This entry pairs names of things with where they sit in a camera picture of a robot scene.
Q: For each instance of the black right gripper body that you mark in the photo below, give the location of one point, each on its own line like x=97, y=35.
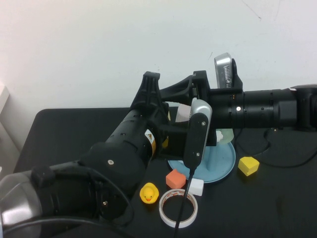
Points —
x=223, y=109

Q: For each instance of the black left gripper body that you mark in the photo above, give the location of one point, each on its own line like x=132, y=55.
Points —
x=173, y=141

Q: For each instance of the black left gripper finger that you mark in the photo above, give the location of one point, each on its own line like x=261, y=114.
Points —
x=151, y=99

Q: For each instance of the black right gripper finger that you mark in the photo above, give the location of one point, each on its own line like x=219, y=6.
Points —
x=178, y=91

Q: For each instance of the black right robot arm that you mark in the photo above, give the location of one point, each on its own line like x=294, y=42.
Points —
x=272, y=109

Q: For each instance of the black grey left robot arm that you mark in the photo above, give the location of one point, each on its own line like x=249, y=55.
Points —
x=111, y=158

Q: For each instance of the green plastic cup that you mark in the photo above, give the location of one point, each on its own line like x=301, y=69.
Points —
x=227, y=136

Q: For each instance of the blue cup stand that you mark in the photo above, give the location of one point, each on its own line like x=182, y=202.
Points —
x=218, y=163

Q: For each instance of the orange foam cube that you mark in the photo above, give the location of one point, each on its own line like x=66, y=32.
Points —
x=174, y=179

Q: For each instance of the white foam cube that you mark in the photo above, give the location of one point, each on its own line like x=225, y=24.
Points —
x=196, y=187

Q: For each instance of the yellow rubber duck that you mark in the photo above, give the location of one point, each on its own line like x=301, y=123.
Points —
x=148, y=194

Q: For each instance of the yellow foam cube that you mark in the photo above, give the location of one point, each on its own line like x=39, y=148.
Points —
x=248, y=166

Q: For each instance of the white tape roll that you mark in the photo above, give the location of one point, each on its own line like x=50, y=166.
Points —
x=164, y=215

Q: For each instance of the white side cabinet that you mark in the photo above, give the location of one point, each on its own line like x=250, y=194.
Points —
x=6, y=116

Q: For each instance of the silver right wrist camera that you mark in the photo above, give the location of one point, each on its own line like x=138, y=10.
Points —
x=224, y=72

